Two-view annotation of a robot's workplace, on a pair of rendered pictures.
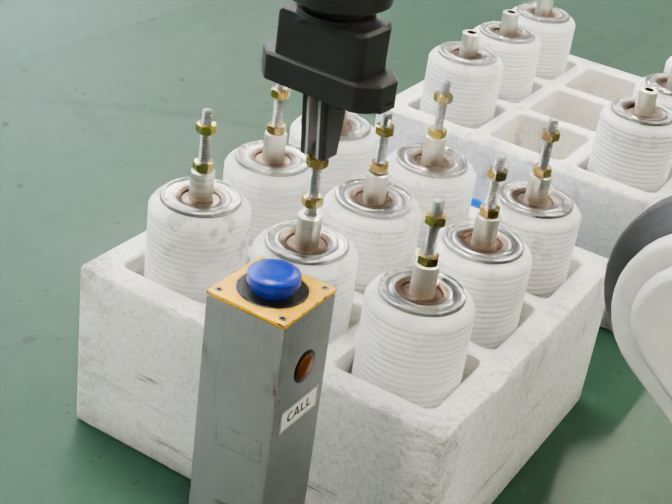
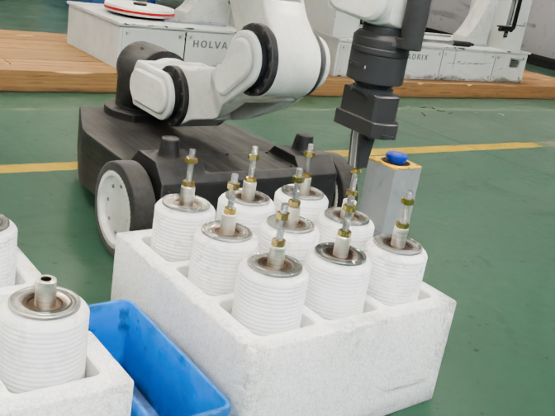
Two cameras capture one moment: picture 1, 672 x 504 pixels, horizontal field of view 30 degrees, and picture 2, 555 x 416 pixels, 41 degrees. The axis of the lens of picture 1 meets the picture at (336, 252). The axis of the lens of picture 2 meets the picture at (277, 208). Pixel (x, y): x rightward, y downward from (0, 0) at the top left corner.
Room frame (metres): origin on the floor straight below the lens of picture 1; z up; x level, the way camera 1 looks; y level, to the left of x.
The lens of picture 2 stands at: (2.09, 0.36, 0.66)
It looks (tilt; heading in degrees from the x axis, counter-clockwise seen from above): 19 degrees down; 202
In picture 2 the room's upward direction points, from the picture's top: 9 degrees clockwise
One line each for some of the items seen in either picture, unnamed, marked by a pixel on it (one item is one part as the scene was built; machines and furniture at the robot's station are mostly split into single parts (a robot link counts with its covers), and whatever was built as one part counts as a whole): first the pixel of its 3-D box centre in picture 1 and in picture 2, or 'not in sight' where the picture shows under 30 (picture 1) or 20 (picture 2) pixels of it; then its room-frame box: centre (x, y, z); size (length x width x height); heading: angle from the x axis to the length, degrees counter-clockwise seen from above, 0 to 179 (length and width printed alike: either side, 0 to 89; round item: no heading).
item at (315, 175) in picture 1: (314, 182); (353, 182); (0.97, 0.03, 0.31); 0.01 x 0.01 x 0.08
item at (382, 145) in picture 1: (381, 149); (296, 191); (1.07, -0.03, 0.30); 0.01 x 0.01 x 0.08
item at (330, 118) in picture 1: (334, 125); (355, 145); (0.96, 0.02, 0.37); 0.03 x 0.02 x 0.06; 149
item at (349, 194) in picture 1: (373, 199); (290, 224); (1.07, -0.03, 0.25); 0.08 x 0.08 x 0.01
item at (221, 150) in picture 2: not in sight; (186, 130); (0.53, -0.55, 0.19); 0.64 x 0.52 x 0.33; 60
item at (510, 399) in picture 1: (351, 338); (274, 316); (1.07, -0.03, 0.09); 0.39 x 0.39 x 0.18; 62
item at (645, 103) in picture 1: (645, 102); not in sight; (1.40, -0.34, 0.26); 0.02 x 0.02 x 0.03
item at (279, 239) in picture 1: (306, 243); (346, 216); (0.97, 0.03, 0.25); 0.08 x 0.08 x 0.01
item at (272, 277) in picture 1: (273, 282); (396, 158); (0.78, 0.04, 0.32); 0.04 x 0.04 x 0.02
